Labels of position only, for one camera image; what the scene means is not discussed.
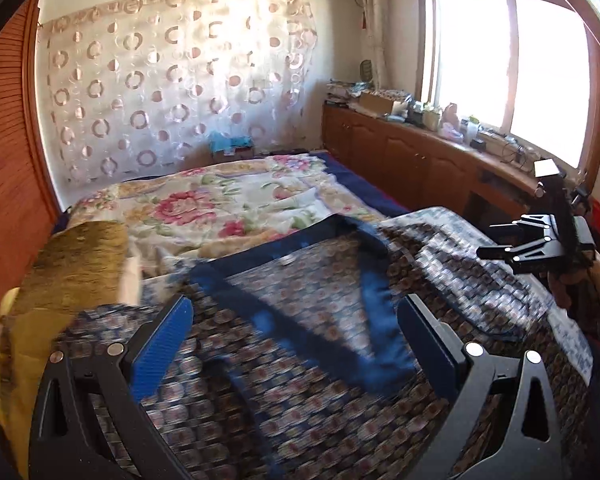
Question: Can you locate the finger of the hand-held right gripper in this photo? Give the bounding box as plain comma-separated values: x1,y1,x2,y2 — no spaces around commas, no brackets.
477,236,571,275
490,214,556,241

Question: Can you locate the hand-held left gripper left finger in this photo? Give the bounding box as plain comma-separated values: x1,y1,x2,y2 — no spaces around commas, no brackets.
27,294,196,480

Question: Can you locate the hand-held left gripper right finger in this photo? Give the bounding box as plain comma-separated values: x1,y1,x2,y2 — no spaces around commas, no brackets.
396,294,566,480

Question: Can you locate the patterned blue-trimmed quilt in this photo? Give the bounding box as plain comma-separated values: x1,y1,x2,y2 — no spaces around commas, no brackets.
55,215,596,480

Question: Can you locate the person's right hand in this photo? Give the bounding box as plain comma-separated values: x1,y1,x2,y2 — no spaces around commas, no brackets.
550,255,600,311

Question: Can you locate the gold patterned pillow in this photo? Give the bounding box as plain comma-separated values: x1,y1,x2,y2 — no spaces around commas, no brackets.
0,221,143,321

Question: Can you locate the clutter of small things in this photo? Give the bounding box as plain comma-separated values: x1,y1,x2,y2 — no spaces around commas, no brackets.
327,79,541,166

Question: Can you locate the long wooden cabinet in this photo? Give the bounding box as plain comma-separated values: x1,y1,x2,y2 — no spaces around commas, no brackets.
321,102,546,221

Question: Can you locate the pink floral blanket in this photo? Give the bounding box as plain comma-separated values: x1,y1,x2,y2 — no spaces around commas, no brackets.
70,152,396,281

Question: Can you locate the yellow cloth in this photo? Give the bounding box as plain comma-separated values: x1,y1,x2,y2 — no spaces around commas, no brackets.
0,305,76,480

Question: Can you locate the wooden framed window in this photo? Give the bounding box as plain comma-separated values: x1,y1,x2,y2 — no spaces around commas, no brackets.
420,0,600,176

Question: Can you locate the navy bed sheet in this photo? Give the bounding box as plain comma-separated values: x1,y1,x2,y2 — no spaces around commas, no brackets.
325,155,411,218

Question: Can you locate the cardboard box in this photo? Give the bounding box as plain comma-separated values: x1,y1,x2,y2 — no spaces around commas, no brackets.
356,91,396,116

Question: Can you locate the blue box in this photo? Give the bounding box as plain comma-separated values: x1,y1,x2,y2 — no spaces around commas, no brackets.
209,132,255,156

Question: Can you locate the wooden headboard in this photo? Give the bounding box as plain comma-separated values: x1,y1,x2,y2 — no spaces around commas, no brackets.
0,0,66,331

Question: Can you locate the cream side curtain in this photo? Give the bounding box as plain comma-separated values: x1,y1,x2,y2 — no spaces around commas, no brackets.
355,0,396,88

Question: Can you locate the sheer circle pattern curtain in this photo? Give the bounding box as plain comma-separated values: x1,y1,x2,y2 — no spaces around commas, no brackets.
39,0,321,186

